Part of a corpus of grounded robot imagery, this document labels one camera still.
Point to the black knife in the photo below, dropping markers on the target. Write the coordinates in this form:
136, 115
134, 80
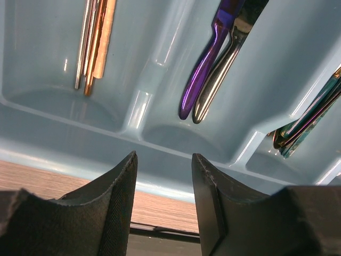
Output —
246, 18

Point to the silver chopstick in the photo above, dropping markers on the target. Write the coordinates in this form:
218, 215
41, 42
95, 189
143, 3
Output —
82, 44

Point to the black spoon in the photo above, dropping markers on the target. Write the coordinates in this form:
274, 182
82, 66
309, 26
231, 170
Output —
283, 137

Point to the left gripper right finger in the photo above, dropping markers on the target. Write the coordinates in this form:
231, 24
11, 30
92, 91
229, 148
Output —
234, 219

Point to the blue plastic cutlery tray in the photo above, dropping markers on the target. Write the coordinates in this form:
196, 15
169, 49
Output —
290, 53

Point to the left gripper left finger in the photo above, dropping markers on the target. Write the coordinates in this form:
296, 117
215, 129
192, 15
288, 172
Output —
91, 220

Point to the purple handled utensil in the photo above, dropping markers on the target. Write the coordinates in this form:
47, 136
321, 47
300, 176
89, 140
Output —
222, 23

